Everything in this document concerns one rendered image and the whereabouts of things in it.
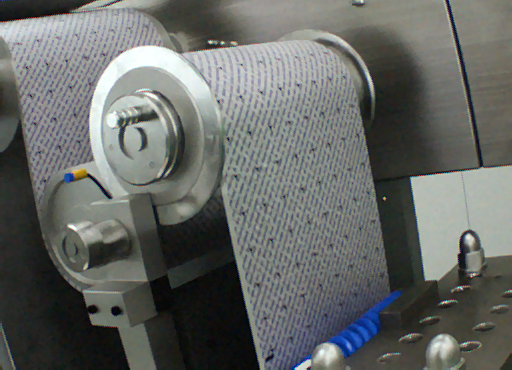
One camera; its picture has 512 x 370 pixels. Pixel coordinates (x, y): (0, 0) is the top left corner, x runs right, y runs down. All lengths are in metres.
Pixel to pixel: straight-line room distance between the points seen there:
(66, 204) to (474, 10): 0.47
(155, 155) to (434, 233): 2.95
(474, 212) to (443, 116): 2.56
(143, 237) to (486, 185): 2.80
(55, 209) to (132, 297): 0.17
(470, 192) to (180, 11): 2.49
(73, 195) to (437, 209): 2.84
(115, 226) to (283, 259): 0.14
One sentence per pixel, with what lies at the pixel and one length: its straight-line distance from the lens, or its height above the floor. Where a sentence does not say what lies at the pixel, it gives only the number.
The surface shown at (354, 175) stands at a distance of 0.78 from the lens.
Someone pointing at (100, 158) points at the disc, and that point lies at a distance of 0.70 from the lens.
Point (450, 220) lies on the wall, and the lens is 3.48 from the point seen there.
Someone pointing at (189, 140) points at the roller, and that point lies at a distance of 0.62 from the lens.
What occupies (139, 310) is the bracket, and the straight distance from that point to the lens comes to 0.64.
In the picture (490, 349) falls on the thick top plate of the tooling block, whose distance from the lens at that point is 0.64.
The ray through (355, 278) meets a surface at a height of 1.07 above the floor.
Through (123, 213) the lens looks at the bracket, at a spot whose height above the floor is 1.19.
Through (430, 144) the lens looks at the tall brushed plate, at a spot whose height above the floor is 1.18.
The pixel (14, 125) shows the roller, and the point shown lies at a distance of 0.81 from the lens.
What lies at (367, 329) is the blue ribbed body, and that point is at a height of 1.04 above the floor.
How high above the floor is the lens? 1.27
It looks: 6 degrees down
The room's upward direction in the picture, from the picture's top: 11 degrees counter-clockwise
